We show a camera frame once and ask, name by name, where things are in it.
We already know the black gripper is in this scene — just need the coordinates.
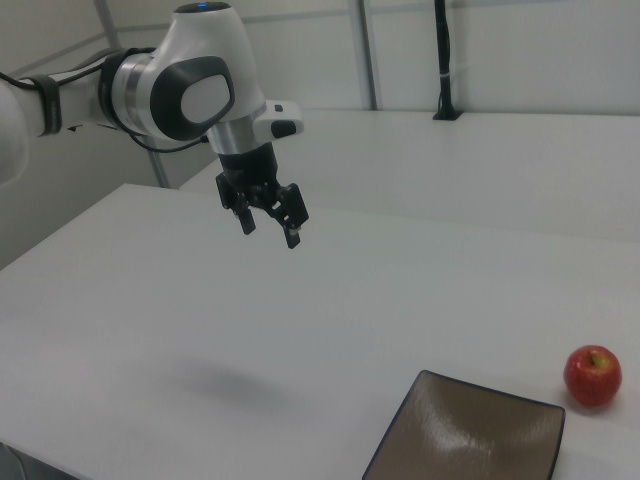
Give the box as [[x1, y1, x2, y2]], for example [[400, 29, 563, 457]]
[[215, 143, 310, 250]]

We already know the red apple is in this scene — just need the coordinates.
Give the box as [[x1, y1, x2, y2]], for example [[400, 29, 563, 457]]
[[563, 344, 623, 409]]

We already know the brown square ceramic plate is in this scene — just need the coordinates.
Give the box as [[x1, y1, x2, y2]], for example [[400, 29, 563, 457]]
[[361, 369, 567, 480]]

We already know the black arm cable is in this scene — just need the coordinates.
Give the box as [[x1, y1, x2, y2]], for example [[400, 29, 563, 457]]
[[0, 47, 210, 153]]

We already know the aluminium partition post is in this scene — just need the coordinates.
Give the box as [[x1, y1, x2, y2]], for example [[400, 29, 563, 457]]
[[355, 0, 379, 112]]

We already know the black cable strap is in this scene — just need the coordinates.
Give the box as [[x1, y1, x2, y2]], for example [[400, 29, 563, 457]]
[[32, 74, 64, 137]]

